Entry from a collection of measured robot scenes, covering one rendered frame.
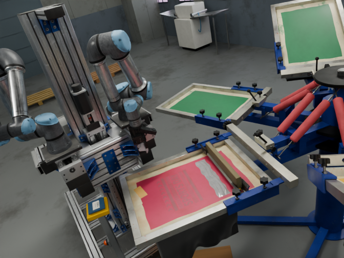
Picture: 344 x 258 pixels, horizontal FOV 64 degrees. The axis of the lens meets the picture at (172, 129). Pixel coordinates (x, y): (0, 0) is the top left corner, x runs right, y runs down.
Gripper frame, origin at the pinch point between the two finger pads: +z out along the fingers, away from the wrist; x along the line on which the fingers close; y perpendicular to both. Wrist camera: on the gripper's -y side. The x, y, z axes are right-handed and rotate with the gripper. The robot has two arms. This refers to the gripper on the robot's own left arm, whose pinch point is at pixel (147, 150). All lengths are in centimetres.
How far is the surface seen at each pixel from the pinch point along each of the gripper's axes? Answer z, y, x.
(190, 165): 15.4, -23.0, 10.2
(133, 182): 16.1, 14.7, 5.8
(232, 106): 14, -84, -45
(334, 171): -5, -71, 75
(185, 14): 12, -240, -584
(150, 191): 15.9, 6.9, 19.5
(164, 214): 15.9, 4.2, 41.6
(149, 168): 12.9, 2.1, 1.8
